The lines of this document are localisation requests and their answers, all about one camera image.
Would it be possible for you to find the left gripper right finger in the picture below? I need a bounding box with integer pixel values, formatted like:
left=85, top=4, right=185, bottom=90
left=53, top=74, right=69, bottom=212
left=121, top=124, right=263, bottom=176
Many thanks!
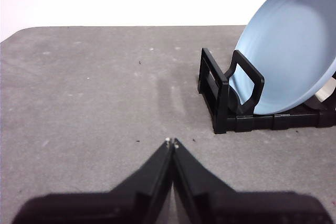
left=172, top=137, right=333, bottom=224

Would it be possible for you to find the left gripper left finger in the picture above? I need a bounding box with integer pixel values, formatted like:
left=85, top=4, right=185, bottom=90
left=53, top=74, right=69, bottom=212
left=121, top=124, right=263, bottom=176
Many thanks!
left=12, top=137, right=174, bottom=224

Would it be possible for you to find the blue plate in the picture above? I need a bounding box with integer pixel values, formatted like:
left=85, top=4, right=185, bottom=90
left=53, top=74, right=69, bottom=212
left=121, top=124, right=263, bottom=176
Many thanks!
left=227, top=0, right=336, bottom=115

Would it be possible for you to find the black plate rack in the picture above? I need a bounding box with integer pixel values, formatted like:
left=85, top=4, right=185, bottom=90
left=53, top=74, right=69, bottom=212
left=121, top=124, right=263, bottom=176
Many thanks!
left=196, top=47, right=336, bottom=134

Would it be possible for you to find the white plate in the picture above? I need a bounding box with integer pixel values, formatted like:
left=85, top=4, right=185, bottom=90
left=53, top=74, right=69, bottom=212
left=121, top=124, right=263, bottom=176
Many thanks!
left=314, top=76, right=336, bottom=102

